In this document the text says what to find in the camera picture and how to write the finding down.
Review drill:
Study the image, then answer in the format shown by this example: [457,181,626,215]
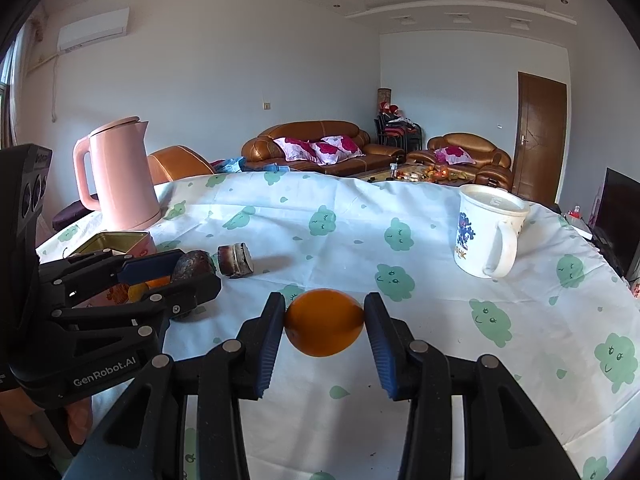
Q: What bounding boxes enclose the window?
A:
[0,25,26,151]

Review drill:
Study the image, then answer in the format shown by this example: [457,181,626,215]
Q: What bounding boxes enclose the pink tin box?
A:
[70,231,157,311]

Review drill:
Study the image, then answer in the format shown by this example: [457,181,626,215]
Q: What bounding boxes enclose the white tablecloth with green clouds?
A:
[35,169,640,480]

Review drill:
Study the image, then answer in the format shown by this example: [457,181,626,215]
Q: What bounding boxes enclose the white air conditioner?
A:
[56,7,131,53]

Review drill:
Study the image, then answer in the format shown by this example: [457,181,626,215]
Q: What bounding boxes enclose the blue plaid cloth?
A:
[210,157,278,175]

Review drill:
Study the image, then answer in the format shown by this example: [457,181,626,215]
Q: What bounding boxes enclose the black television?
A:
[592,167,640,281]

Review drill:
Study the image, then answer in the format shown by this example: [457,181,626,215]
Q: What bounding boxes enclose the person's left hand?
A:
[0,387,93,461]

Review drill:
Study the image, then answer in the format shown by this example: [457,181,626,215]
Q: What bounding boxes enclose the large orange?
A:
[284,288,365,358]

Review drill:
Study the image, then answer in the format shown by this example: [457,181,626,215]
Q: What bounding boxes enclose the brown wooden door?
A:
[512,71,568,206]

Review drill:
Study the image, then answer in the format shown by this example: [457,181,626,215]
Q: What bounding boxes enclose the coffee table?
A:
[347,162,478,185]

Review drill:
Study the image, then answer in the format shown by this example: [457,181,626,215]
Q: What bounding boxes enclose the pink electric kettle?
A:
[73,116,163,231]

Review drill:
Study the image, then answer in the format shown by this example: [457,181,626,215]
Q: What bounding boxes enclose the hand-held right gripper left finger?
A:
[62,291,287,480]

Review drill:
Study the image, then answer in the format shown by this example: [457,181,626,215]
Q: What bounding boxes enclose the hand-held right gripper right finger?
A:
[364,291,583,480]

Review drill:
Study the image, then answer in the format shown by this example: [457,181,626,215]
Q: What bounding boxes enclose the brown leather armchair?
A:
[412,133,514,192]

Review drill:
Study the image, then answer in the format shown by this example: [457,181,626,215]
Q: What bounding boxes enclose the purple cushioned stool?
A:
[52,200,101,231]

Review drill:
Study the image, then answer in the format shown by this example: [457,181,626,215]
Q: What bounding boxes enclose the white mug with blue print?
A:
[453,184,531,279]

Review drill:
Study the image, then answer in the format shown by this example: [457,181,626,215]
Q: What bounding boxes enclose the pink floral pillow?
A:
[434,146,476,166]
[310,135,363,165]
[272,137,318,163]

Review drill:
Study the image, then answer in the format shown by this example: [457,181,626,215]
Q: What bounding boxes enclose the television stand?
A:
[560,205,640,301]

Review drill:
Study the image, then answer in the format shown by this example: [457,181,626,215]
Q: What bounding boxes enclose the brown leather chair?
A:
[147,145,217,186]

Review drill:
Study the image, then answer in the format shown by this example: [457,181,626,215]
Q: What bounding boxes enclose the brown leather sofa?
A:
[241,120,407,177]

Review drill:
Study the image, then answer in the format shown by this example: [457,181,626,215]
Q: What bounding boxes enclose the stacked dark chairs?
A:
[374,110,423,151]

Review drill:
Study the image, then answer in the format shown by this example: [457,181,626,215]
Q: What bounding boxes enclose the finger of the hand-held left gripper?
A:
[52,272,222,337]
[40,249,186,311]

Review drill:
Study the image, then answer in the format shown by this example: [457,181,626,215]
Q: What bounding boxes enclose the brown candy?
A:
[217,242,254,278]

